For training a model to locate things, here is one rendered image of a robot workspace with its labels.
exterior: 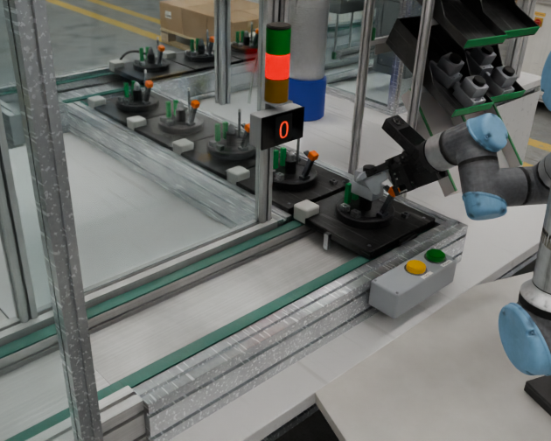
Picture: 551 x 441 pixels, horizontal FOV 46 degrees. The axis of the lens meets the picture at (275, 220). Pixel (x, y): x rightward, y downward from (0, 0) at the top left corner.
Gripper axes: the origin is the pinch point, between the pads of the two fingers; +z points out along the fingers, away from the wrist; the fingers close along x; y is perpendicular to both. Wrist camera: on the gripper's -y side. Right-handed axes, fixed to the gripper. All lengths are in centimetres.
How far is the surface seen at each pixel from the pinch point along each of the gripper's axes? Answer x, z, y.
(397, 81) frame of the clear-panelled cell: 86, 51, -28
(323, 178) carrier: 6.7, 22.0, -3.2
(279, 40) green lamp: -20.3, -11.7, -30.5
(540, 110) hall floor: 392, 176, 5
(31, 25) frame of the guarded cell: -83, -47, -25
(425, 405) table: -30, -20, 43
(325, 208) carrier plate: -4.9, 12.4, 4.0
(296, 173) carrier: 0.5, 23.7, -7.0
